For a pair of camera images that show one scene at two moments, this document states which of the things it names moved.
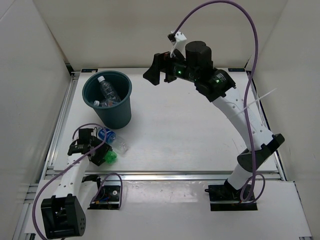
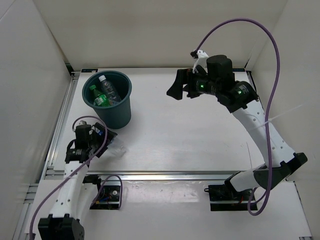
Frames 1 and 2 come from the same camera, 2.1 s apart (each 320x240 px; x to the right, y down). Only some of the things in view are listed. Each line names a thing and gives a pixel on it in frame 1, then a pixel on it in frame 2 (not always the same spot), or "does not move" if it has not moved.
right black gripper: (162, 62) → (184, 77)
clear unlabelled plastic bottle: (108, 90) does not move
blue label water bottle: (117, 144) does not move
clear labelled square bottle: (107, 103) does not move
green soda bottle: (111, 157) → (100, 99)
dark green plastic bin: (115, 117) does not move
